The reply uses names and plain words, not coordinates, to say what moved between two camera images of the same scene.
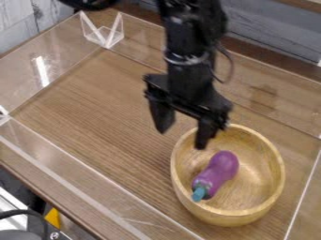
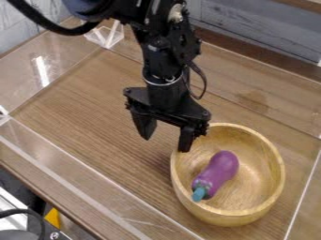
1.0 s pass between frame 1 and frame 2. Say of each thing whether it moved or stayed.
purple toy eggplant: stayed
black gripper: moved
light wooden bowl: stayed
